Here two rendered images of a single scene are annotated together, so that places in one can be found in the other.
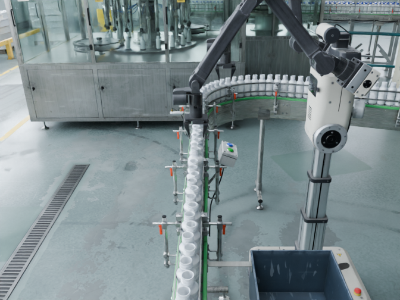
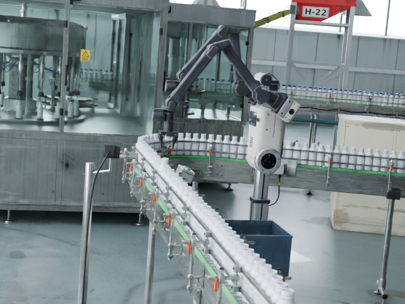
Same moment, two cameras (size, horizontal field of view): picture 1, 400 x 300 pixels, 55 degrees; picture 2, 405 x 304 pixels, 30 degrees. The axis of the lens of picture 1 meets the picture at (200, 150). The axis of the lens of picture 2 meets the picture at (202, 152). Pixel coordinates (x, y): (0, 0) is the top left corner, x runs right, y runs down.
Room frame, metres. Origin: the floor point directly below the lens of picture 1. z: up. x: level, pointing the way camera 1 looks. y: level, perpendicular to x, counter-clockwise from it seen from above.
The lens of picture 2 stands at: (-2.54, 0.90, 1.86)
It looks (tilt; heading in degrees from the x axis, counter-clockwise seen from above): 8 degrees down; 345
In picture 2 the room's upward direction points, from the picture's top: 4 degrees clockwise
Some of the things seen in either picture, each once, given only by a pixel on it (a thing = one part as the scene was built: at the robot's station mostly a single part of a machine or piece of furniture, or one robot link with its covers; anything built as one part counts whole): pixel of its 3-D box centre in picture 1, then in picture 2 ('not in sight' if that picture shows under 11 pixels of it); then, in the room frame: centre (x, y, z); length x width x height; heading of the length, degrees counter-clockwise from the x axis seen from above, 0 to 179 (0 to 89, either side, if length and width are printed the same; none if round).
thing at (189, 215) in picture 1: (190, 233); (178, 195); (1.10, 0.04, 1.08); 0.06 x 0.06 x 0.17
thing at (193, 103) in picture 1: (194, 99); (168, 116); (1.57, 0.02, 1.43); 0.07 x 0.06 x 0.07; 88
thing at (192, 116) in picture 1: (196, 112); (168, 127); (1.57, 0.01, 1.37); 0.10 x 0.07 x 0.07; 88
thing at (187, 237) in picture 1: (188, 255); (182, 201); (0.99, 0.04, 1.08); 0.06 x 0.06 x 0.17
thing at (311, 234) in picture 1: (310, 241); not in sight; (1.77, -0.63, 0.49); 0.13 x 0.13 x 0.40; 88
